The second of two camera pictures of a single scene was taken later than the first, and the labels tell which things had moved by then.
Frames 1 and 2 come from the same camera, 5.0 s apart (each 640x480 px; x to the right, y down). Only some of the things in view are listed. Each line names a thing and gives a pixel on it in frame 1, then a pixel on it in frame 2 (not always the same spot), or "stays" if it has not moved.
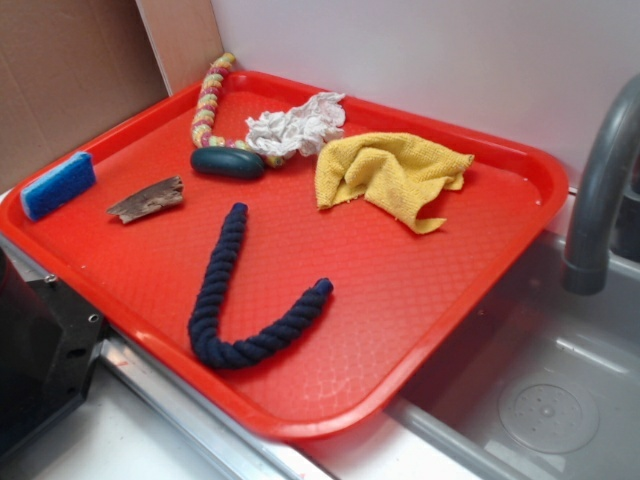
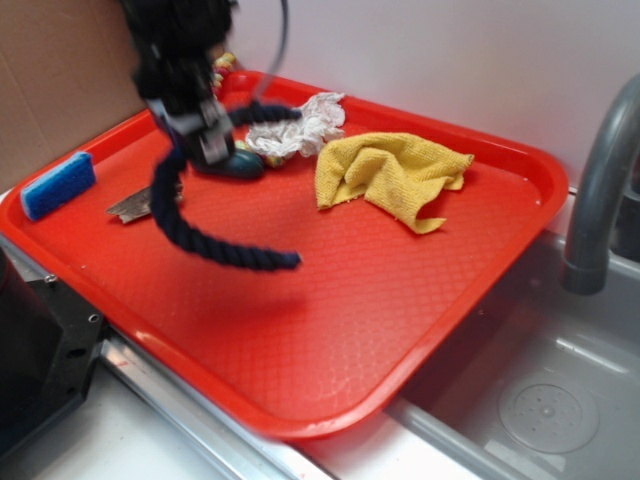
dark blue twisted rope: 212,349 → 172,170
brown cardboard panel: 71,67 stays
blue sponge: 57,187 stays
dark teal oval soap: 228,161 stays
